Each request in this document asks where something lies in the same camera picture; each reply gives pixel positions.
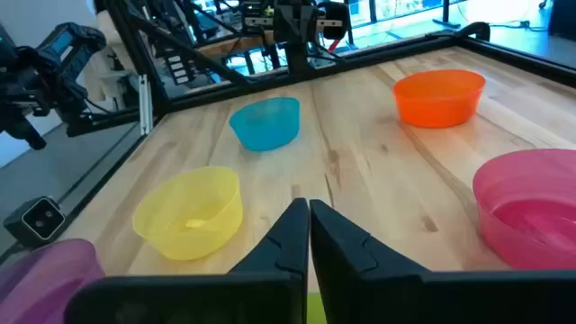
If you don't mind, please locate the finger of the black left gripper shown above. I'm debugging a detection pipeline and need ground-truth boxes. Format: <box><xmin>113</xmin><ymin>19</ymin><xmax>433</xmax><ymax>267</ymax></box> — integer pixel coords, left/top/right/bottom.
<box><xmin>274</xmin><ymin>5</ymin><xmax>297</xmax><ymax>44</ymax></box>
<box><xmin>295</xmin><ymin>5</ymin><xmax>319</xmax><ymax>44</ymax></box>

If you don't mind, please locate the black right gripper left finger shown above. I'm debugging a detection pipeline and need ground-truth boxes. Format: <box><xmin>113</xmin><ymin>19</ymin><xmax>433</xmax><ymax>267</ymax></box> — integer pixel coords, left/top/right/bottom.
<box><xmin>65</xmin><ymin>197</ymin><xmax>311</xmax><ymax>324</ymax></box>

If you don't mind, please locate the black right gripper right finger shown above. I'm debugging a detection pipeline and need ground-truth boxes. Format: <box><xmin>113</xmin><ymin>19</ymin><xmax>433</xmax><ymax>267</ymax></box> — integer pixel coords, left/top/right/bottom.
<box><xmin>309</xmin><ymin>199</ymin><xmax>576</xmax><ymax>324</ymax></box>

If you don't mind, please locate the blue translucent plastic bowl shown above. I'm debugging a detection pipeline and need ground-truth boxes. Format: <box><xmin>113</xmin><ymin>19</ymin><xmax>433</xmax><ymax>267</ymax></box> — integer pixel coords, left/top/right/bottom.
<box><xmin>228</xmin><ymin>95</ymin><xmax>302</xmax><ymax>152</ymax></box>

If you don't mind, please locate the orange plastic bowl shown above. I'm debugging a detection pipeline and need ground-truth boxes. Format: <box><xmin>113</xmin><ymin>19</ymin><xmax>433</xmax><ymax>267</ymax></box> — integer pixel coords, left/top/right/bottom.
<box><xmin>392</xmin><ymin>68</ymin><xmax>487</xmax><ymax>130</ymax></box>

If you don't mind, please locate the pink translucent plastic bowl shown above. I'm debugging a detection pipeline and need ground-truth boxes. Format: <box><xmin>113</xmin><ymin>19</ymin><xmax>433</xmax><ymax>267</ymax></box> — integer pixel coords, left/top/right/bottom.
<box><xmin>472</xmin><ymin>148</ymin><xmax>576</xmax><ymax>271</ymax></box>

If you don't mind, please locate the purple translucent plastic bowl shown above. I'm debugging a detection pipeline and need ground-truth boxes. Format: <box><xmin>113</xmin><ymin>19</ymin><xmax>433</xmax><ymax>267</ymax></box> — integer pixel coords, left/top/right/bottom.
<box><xmin>0</xmin><ymin>238</ymin><xmax>106</xmax><ymax>324</ymax></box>

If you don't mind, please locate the yellow translucent plastic bowl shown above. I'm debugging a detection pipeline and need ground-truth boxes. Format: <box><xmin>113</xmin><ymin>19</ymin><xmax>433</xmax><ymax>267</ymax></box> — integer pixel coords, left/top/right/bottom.
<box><xmin>131</xmin><ymin>165</ymin><xmax>245</xmax><ymax>262</ymax></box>

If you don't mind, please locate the black power strip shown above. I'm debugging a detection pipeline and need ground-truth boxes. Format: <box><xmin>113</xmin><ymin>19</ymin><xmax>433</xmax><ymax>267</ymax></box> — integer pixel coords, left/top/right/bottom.
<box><xmin>164</xmin><ymin>47</ymin><xmax>193</xmax><ymax>86</ymax></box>

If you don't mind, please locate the black table clamp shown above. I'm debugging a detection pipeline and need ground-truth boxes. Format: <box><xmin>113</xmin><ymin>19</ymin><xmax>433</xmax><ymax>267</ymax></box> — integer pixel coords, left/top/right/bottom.
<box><xmin>454</xmin><ymin>21</ymin><xmax>491</xmax><ymax>42</ymax></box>

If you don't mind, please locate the black bar with green lights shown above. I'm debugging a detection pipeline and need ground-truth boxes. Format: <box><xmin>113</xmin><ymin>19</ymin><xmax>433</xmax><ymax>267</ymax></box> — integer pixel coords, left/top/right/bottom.
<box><xmin>66</xmin><ymin>110</ymin><xmax>141</xmax><ymax>139</ymax></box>

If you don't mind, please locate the dark cabinet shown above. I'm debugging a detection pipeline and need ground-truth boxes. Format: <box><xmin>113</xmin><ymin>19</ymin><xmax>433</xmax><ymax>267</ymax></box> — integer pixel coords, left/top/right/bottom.
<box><xmin>547</xmin><ymin>0</ymin><xmax>576</xmax><ymax>38</ymax></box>

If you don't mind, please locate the black aluminium table frame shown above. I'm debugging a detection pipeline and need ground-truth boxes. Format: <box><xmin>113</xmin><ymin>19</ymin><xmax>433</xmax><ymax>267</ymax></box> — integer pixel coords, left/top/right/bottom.
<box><xmin>0</xmin><ymin>0</ymin><xmax>576</xmax><ymax>266</ymax></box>

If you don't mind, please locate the silver aluminium extrusion post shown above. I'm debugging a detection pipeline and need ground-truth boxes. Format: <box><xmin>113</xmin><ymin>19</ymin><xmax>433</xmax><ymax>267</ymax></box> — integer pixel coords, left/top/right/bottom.
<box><xmin>138</xmin><ymin>74</ymin><xmax>153</xmax><ymax>136</ymax></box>

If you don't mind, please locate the black table-level camera box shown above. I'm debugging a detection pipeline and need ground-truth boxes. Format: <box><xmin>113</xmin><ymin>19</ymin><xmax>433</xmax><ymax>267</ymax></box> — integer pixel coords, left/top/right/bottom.
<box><xmin>3</xmin><ymin>195</ymin><xmax>68</xmax><ymax>248</ymax></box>

